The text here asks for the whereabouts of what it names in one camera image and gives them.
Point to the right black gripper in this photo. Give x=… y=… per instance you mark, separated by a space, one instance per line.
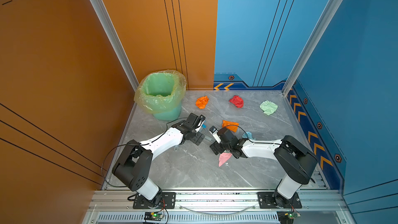
x=215 y=145

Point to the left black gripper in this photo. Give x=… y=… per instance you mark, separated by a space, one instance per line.
x=199 y=138

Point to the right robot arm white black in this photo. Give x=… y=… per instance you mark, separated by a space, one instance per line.
x=296 y=159

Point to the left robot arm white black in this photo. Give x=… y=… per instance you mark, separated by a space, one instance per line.
x=133 y=165

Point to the pink paper scrap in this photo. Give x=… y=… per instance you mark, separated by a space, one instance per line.
x=223 y=158

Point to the orange paper scrap centre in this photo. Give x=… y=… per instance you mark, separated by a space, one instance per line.
x=233 y=126

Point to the orange paper scrap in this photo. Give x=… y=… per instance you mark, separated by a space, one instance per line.
x=201 y=102
x=233 y=126

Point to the green trash bin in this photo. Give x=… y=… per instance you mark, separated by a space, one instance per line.
x=170 y=115

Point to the light blue paper scrap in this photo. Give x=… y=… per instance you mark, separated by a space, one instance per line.
x=248 y=135

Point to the orange paper scrap far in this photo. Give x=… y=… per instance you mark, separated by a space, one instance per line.
x=201 y=102

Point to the red paper scrap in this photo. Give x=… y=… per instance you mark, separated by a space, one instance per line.
x=237 y=101

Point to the yellow plastic bin liner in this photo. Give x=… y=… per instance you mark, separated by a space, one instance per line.
x=161 y=91

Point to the light green paper scrap far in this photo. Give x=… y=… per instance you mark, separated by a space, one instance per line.
x=268 y=107

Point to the right circuit board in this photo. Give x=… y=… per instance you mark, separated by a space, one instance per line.
x=288 y=217

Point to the circuit board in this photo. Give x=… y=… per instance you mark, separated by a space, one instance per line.
x=154 y=218
x=288 y=217

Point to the left circuit board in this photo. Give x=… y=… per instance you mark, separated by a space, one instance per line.
x=154 y=218

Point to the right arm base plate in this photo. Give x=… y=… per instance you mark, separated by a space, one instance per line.
x=270 y=200

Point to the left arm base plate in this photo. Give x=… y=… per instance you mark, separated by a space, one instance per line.
x=162 y=199

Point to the aluminium mounting rail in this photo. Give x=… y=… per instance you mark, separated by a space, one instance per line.
x=219 y=206

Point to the left aluminium corner post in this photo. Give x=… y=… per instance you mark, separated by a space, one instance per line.
x=108 y=26

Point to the aluminium corner post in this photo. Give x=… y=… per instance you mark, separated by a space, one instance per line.
x=108 y=26
x=323 y=22

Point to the right aluminium corner post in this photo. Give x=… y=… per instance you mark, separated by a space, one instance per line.
x=323 y=22

